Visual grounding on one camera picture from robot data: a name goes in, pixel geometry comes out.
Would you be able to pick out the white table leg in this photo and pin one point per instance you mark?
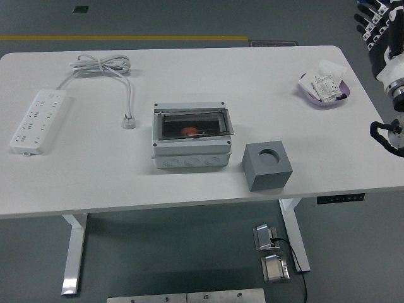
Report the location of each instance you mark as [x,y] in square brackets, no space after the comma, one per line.
[295,233]
[74,252]

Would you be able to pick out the black floor hatch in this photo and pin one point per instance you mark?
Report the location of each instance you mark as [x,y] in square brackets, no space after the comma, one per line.
[80,9]

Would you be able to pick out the white flat packet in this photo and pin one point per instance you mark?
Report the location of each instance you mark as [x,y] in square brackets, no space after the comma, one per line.
[307,82]

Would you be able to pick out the grey block with round hole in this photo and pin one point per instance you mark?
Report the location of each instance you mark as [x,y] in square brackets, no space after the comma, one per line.
[268,176]

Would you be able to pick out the transparent hinged box lid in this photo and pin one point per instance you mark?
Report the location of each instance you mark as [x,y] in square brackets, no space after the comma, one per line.
[176,124]

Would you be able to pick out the black table control panel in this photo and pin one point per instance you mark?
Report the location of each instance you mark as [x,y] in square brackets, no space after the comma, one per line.
[341,198]

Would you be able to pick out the dark floor sign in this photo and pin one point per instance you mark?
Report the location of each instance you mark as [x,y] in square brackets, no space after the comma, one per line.
[273,43]

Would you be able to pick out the white socket panel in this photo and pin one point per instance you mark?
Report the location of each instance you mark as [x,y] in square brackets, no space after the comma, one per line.
[328,88]

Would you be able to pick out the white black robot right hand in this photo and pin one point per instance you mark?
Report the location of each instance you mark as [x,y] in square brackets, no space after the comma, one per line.
[389,66]

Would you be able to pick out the orange cylindrical battery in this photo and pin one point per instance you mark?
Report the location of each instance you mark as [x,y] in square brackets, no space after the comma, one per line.
[189,131]

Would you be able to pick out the white square packet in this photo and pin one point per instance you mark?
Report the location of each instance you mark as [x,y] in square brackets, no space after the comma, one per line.
[331,67]

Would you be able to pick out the grey metal plate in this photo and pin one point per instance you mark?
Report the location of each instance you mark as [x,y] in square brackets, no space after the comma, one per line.
[146,298]

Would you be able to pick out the grey plastic junction box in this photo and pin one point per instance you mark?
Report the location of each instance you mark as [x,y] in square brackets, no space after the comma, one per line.
[189,154]

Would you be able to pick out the silver floor socket box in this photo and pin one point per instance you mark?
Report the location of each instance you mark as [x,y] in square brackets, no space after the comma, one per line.
[264,236]
[274,268]

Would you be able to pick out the white power strip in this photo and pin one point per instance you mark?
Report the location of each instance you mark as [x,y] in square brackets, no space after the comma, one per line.
[38,121]

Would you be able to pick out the purple shallow tray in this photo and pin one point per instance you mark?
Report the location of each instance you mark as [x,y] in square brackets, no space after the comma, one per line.
[311,101]

